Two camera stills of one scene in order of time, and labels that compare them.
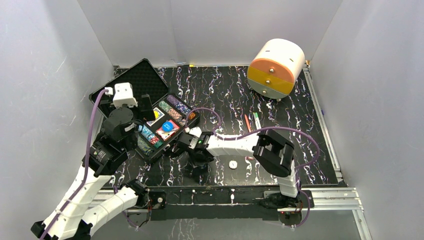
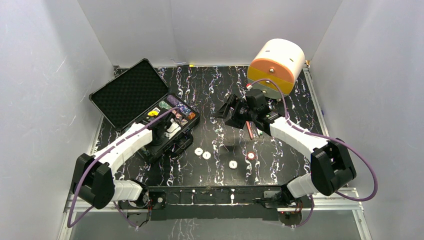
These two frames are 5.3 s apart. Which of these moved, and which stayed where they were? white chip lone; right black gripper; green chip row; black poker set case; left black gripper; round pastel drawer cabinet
Moved: left black gripper; right black gripper
Stayed: black poker set case; green chip row; round pastel drawer cabinet; white chip lone
